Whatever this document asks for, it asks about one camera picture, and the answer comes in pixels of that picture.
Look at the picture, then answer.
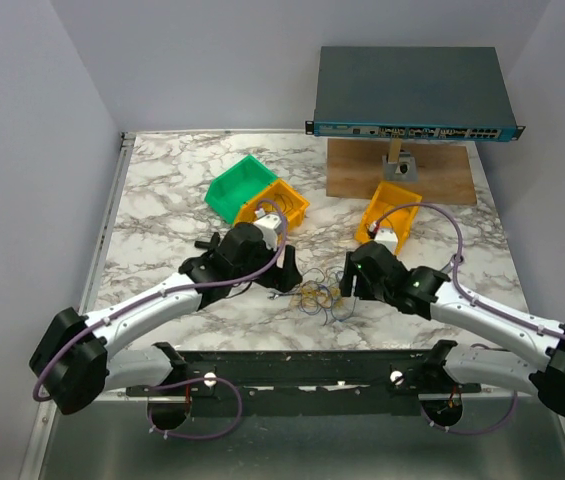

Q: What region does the green plastic bin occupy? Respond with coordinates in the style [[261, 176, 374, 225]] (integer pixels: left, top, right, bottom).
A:
[[205, 155, 277, 224]]

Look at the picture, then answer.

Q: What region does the grey stand bracket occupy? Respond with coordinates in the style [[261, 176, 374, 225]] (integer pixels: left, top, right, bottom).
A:
[[382, 138, 418, 183]]

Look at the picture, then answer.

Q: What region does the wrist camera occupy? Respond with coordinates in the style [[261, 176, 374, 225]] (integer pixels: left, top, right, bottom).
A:
[[253, 208, 283, 251], [367, 222, 399, 253]]

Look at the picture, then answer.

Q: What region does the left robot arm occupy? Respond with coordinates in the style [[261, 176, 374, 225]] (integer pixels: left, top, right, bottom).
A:
[[29, 213, 302, 415]]

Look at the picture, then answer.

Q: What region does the yellow bin right side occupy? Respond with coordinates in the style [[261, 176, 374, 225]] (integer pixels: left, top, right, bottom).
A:
[[354, 181, 422, 255]]

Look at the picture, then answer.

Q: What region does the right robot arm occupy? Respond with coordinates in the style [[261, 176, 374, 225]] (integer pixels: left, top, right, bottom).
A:
[[340, 241, 565, 417]]

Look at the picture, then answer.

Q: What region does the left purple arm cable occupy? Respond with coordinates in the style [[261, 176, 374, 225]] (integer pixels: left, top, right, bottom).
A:
[[31, 198, 291, 441]]

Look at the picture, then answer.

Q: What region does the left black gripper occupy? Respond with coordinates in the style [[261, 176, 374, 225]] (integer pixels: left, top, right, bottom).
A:
[[231, 238, 301, 293]]

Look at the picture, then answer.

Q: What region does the ratchet ring wrench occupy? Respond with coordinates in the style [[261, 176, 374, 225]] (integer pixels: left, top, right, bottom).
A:
[[441, 253, 464, 274]]

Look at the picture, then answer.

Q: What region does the black T-shaped tool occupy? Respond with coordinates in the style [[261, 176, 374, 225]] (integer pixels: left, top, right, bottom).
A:
[[194, 232, 221, 251]]

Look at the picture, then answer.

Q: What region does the cable bundle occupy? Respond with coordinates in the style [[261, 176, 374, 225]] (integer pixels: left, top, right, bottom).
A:
[[286, 264, 358, 327]]

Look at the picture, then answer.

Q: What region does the network switch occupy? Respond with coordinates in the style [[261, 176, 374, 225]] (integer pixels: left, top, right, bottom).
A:
[[305, 46, 525, 142]]

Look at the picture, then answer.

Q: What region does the yellow bin beside green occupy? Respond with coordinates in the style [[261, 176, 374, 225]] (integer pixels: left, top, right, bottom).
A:
[[233, 179, 310, 231]]

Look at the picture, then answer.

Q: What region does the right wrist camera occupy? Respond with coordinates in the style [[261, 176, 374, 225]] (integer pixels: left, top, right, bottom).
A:
[[367, 222, 399, 253]]

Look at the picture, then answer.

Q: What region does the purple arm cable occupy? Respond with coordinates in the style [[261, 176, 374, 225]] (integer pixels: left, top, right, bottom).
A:
[[31, 198, 291, 441], [369, 202, 565, 435]]

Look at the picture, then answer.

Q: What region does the thin dark purple wire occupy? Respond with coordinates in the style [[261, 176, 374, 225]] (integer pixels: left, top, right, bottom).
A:
[[274, 192, 298, 216]]

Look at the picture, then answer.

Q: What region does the aluminium frame rail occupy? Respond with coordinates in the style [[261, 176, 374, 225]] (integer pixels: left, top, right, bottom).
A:
[[16, 130, 138, 480]]

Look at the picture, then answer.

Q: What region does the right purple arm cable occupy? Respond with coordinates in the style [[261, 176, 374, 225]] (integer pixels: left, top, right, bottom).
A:
[[369, 202, 565, 435]]

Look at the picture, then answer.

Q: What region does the wooden board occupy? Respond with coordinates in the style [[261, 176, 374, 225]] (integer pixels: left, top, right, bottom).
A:
[[326, 138, 477, 205]]

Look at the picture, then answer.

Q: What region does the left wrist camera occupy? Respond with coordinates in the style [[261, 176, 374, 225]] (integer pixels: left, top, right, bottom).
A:
[[253, 208, 283, 251]]

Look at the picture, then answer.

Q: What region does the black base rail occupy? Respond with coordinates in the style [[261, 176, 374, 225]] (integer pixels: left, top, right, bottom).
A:
[[126, 340, 481, 422]]

